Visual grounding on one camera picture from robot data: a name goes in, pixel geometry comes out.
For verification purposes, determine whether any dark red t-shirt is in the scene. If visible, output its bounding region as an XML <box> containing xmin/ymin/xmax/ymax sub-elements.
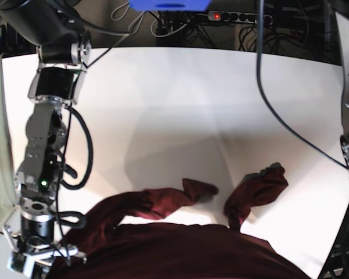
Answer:
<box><xmin>48</xmin><ymin>163</ymin><xmax>306</xmax><ymax>278</ymax></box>

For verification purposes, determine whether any black power strip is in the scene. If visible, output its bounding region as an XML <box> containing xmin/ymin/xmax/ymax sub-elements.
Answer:
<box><xmin>207</xmin><ymin>11</ymin><xmax>258</xmax><ymax>24</ymax></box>

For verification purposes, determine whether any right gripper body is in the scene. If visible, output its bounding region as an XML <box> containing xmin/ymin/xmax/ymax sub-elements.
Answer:
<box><xmin>0</xmin><ymin>214</ymin><xmax>87</xmax><ymax>278</ymax></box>

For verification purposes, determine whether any blue box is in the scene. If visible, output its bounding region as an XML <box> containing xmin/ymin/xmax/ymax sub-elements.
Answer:
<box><xmin>129</xmin><ymin>0</ymin><xmax>211</xmax><ymax>12</ymax></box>

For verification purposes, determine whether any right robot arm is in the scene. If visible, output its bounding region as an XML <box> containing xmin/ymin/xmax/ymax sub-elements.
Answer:
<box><xmin>0</xmin><ymin>1</ymin><xmax>129</xmax><ymax>278</ymax></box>

